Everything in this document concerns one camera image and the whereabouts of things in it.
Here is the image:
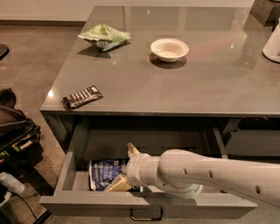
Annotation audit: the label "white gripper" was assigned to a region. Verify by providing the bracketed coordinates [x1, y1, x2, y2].
[105, 142, 160, 192]

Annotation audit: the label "blue chip bag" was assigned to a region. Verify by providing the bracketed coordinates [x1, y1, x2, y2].
[88, 159, 127, 191]

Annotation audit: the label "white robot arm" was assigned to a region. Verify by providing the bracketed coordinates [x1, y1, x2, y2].
[105, 143, 280, 208]

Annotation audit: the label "open grey top drawer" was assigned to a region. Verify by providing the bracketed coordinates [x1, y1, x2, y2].
[40, 116, 256, 219]

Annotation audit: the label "black bag on floor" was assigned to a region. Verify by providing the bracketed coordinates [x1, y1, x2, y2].
[0, 88, 40, 163]

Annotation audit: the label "grey counter cabinet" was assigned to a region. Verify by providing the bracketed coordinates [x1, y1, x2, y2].
[39, 5, 280, 152]

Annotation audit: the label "green chip bag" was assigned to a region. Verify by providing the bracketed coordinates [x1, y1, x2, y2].
[78, 24, 131, 52]

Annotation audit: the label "white appliance on counter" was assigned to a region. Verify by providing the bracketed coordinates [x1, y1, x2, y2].
[262, 18, 280, 63]

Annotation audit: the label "dark box on counter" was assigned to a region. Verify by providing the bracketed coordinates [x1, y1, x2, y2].
[250, 0, 280, 26]

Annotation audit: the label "black snack bar wrapper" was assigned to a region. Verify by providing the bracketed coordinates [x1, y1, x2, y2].
[63, 86, 103, 109]

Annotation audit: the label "grey lower right drawers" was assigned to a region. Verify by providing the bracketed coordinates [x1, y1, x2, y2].
[225, 130, 280, 161]

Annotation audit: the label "white bottle on floor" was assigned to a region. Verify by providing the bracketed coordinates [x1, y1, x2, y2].
[0, 171, 25, 194]

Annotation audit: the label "white paper bowl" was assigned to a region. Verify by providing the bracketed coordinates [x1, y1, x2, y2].
[150, 38, 189, 63]

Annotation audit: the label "metal drawer handle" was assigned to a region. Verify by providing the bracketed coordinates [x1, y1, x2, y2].
[129, 209, 164, 221]

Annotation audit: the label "black cable on floor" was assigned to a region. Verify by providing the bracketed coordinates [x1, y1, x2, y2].
[8, 191, 40, 221]

